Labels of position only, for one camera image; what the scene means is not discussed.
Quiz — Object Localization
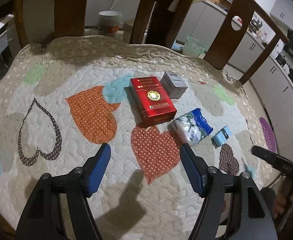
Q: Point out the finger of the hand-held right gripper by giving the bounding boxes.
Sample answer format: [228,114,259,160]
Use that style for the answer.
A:
[251,145,293,188]

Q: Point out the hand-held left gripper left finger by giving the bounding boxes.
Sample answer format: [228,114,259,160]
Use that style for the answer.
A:
[15,143,111,240]

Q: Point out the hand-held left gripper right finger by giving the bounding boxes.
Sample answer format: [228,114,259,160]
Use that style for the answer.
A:
[180,143,278,240]

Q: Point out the purple perforated plastic basket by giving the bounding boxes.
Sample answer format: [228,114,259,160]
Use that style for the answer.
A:
[259,116,277,153]

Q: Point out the blue white tissue packet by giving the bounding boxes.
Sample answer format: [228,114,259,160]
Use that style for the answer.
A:
[168,107,213,147]

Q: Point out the small light blue box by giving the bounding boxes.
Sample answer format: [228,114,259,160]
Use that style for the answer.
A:
[211,125,232,148]

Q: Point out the red cigarette box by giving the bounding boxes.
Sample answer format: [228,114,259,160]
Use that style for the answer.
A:
[130,76,178,126]

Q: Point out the small grey box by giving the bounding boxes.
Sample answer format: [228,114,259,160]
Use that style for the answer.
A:
[160,71,189,99]

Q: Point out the person's right hand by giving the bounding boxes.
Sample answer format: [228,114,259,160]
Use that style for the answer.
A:
[274,177,293,221]

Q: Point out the grey kitchen cabinet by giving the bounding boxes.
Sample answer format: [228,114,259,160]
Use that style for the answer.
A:
[177,0,293,155]

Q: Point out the quilted heart pattern cushion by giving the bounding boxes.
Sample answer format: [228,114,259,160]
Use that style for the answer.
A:
[0,35,278,240]

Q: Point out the beige paper cup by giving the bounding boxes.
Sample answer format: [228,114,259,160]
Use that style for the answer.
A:
[123,19,136,43]

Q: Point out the white pot with orange label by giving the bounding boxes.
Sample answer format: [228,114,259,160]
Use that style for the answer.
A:
[98,11,123,34]

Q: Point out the wooden chair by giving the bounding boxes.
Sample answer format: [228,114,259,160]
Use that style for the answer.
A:
[13,0,290,86]

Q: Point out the white wall cabinet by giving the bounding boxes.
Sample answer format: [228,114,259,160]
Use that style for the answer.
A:
[270,0,293,32]

